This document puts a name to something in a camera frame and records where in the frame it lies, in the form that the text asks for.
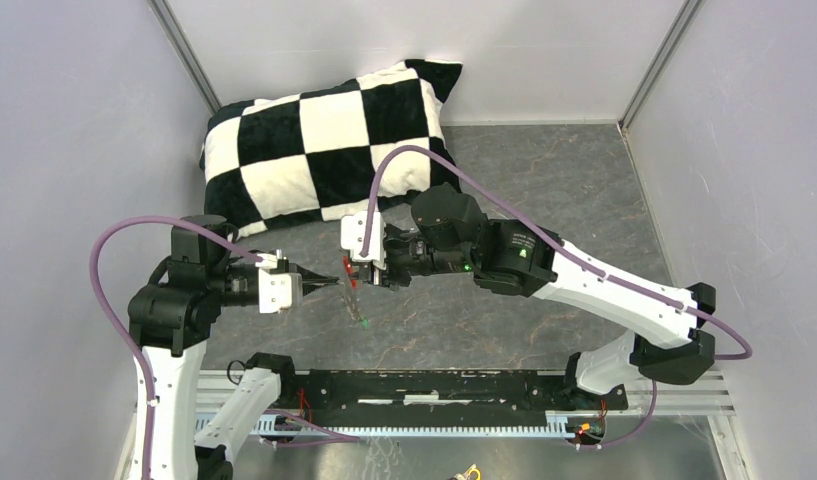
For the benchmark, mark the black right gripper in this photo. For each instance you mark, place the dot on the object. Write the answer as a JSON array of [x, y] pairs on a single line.
[[388, 277]]

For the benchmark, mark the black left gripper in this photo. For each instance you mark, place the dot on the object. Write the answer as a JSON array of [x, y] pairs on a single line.
[[309, 280]]

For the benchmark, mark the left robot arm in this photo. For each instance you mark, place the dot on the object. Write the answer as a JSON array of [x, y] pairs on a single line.
[[171, 320]]

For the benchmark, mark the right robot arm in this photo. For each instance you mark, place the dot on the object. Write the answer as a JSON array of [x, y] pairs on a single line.
[[663, 340]]

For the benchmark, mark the yellow carabiner with keys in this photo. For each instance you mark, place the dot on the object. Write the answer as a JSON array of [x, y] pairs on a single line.
[[471, 473]]

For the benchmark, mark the black white checkered pillow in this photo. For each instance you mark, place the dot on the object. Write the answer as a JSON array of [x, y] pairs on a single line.
[[317, 155]]

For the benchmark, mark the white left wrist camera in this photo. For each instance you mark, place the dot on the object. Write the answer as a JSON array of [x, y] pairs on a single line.
[[278, 292]]

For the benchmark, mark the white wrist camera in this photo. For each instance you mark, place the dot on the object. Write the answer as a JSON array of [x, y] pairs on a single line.
[[278, 292], [362, 239]]

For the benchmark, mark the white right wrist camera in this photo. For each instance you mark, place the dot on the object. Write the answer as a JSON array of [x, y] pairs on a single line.
[[362, 239]]

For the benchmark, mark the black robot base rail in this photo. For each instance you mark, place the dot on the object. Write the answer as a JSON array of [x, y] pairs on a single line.
[[429, 398]]

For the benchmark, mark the grey slotted cable duct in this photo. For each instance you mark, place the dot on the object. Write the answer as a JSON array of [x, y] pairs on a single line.
[[554, 427]]

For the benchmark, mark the aluminium corner post left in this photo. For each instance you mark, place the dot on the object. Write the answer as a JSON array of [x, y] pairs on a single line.
[[176, 35]]

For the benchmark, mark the aluminium corner post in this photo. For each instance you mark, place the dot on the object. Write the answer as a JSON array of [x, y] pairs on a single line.
[[176, 35], [671, 41]]

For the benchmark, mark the aluminium corner post right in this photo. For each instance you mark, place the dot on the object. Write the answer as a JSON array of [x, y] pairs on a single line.
[[671, 41]]

